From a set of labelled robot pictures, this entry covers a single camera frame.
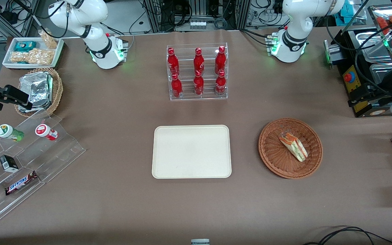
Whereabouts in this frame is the aluminium foil container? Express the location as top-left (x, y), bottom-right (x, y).
top-left (18, 71), bottom-right (54, 113)

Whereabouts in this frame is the small clear nut bag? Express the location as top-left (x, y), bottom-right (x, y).
top-left (38, 30), bottom-right (59, 49)

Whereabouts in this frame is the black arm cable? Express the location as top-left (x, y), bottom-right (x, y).
top-left (326, 0), bottom-right (392, 96)

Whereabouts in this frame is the large steel warmer pan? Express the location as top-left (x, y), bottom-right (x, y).
top-left (370, 63), bottom-right (392, 89)

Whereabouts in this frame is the large clear nut bag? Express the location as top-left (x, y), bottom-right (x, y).
top-left (10, 48), bottom-right (55, 65)

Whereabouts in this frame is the teal snack packet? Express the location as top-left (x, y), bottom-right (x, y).
top-left (14, 41), bottom-right (37, 52)

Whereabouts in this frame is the green lidded drink cup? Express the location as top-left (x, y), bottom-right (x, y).
top-left (0, 124), bottom-right (25, 142)

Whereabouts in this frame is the triangle sandwich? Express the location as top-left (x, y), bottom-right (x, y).
top-left (278, 132), bottom-right (309, 162)

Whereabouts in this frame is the red lidded drink cup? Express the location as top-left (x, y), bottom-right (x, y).
top-left (35, 124), bottom-right (59, 141)

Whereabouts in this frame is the clear acrylic bottle rack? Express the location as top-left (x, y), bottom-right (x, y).
top-left (166, 43), bottom-right (229, 101)

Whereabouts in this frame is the large brown wicker basket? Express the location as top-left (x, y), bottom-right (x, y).
top-left (258, 118), bottom-right (323, 179)

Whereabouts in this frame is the black food warmer appliance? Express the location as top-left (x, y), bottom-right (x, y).
top-left (324, 27), bottom-right (392, 118)

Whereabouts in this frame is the red cola bottle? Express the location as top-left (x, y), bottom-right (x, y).
top-left (215, 46), bottom-right (227, 72)
top-left (167, 48), bottom-right (180, 76)
top-left (171, 73), bottom-right (183, 99)
top-left (215, 70), bottom-right (227, 96)
top-left (193, 48), bottom-right (205, 72)
top-left (193, 70), bottom-right (205, 96)

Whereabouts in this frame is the black floor cable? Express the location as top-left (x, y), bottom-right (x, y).
top-left (302, 226), bottom-right (392, 245)

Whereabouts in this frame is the white rectangular snack bin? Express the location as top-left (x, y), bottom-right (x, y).
top-left (2, 37), bottom-right (64, 70)

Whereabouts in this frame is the Snickers chocolate bar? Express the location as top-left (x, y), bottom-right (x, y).
top-left (5, 171), bottom-right (39, 196)

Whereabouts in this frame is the small tan wicker basket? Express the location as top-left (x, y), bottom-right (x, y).
top-left (14, 67), bottom-right (64, 118)

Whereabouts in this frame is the clear acrylic stepped shelf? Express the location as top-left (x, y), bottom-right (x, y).
top-left (0, 111), bottom-right (86, 230)

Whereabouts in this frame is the cream plastic tray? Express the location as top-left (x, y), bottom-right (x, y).
top-left (152, 125), bottom-right (232, 179)

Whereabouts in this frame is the small black carton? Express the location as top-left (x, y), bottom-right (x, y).
top-left (0, 155), bottom-right (19, 173)

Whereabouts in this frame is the small steel warmer pan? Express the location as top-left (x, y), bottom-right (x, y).
top-left (355, 31), bottom-right (392, 64)

